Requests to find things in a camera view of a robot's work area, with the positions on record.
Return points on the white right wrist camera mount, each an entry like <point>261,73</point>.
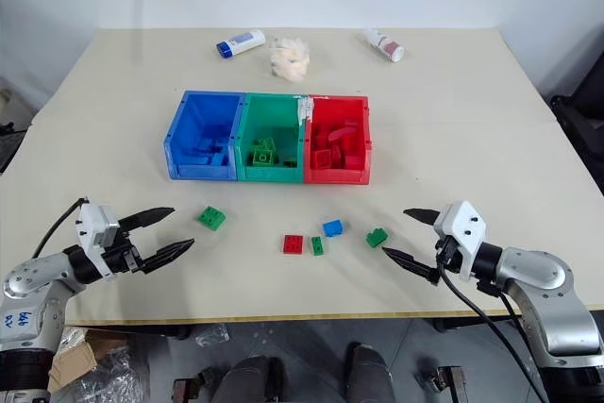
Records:
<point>464,228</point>

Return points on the dark rounded shape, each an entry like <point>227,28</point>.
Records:
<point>369,374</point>
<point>252,379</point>

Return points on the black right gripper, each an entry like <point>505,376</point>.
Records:
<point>447,254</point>

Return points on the red square building block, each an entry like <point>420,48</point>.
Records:
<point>293,245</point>

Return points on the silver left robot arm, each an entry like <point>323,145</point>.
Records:
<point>33,280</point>

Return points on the white bottle with red label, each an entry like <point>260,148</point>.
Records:
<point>384,44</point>

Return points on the black equipment case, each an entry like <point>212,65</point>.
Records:
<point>582,115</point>

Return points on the dark equipment beside table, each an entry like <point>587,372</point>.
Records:
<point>9,134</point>

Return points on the blue building block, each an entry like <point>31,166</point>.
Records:
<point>333,228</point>

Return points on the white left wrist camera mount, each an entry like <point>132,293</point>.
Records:
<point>92,221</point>

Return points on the white tape strip on bins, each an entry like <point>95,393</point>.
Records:
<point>304,108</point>

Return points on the large green sloped building block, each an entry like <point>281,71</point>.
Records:
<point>211,218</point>

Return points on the dark metal foot bracket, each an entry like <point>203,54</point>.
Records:
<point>189,389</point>
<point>448,381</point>

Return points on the blue building blocks pile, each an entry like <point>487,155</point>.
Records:
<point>213,146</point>

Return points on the green plastic storage bin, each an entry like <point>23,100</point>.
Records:
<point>288,115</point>

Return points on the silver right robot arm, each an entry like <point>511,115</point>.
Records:
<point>542,290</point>

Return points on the green studded building block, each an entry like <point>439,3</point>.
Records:
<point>266,143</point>

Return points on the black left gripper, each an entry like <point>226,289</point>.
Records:
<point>122,256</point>

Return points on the white bottle with blue cap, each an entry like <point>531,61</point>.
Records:
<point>243,40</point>

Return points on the red square hollow block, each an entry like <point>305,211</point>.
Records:
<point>323,159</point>

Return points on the small dark green piece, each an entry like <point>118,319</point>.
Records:
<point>290,163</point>

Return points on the green square hollow block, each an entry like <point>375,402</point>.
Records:
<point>263,157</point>

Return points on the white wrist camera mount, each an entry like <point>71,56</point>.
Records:
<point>464,228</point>
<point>92,221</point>

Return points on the small clear plastic wrapper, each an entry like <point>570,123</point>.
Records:
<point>212,337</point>

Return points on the green stepped building block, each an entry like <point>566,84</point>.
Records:
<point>376,238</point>

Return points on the blue plastic storage bin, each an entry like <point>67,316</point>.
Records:
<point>189,139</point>

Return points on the red rectangular building block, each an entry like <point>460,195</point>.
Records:
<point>355,161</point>

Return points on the red curved piece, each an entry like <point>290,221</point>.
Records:
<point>343,131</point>

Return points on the clear crumpled plastic bag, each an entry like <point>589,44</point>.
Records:
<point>108,377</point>

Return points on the brown cardboard pieces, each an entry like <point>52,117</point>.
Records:
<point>73,365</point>

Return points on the red plastic storage bin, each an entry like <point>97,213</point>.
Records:
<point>361,139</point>

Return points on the small narrow green building block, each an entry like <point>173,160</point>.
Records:
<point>317,246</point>

